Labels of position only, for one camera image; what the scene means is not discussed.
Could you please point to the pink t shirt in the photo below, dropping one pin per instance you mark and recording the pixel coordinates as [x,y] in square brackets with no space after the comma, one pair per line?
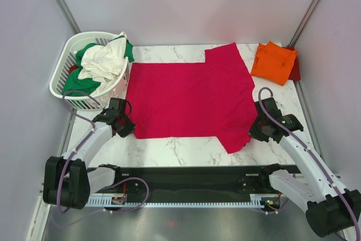
[209,99]

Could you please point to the white t shirt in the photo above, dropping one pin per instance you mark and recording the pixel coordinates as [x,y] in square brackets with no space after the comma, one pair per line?
[103,65]

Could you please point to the folded dark red t shirt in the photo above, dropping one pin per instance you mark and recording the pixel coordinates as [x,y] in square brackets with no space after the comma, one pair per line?
[294,72]

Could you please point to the folded orange t shirt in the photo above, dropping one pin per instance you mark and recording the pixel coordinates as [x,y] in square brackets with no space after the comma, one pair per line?
[267,62]

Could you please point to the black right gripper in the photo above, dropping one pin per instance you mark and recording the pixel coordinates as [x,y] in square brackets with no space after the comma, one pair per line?
[254,133]

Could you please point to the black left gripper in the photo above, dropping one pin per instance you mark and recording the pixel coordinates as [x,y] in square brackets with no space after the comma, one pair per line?
[128,130]

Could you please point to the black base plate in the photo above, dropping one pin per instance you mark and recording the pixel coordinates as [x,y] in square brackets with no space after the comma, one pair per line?
[196,184]

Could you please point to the dark red t shirt in basket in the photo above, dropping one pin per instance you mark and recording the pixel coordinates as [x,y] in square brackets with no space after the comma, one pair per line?
[74,70]

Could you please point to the corner metal post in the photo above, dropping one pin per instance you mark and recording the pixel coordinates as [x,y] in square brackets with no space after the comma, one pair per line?
[59,1]
[304,22]

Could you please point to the green t shirt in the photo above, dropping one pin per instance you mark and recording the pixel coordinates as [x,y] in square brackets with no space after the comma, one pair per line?
[73,84]

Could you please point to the white slotted cable duct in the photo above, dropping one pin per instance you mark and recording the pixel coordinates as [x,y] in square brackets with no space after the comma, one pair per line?
[252,201]

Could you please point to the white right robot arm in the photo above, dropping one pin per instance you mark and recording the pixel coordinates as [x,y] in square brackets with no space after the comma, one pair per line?
[328,205]

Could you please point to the right corner metal post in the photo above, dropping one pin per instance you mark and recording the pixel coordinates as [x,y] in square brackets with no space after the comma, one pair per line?
[304,22]

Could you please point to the left corner metal post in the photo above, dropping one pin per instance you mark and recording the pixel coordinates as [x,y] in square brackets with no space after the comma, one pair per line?
[59,1]

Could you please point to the white plastic laundry basket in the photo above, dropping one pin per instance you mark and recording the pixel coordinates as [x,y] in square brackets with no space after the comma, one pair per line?
[68,59]

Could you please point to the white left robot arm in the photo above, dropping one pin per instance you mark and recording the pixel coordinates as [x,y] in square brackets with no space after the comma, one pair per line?
[69,179]

